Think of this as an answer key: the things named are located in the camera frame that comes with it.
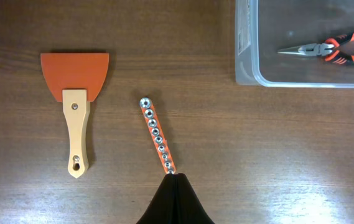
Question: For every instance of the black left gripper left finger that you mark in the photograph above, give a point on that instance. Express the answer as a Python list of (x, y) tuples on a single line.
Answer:
[(161, 208)]

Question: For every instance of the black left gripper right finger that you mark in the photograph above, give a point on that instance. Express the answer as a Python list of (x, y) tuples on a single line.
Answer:
[(187, 207)]

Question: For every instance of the clear plastic container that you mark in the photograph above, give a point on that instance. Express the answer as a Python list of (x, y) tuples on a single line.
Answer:
[(264, 27)]

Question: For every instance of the orange black needle-nose pliers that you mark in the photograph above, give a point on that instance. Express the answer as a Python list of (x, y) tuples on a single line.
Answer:
[(328, 50)]

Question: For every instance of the orange socket rail strip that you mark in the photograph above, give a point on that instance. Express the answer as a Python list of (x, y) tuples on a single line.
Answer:
[(157, 135)]

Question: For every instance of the orange scraper wooden handle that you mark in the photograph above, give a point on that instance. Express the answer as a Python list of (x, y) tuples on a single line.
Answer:
[(75, 80)]

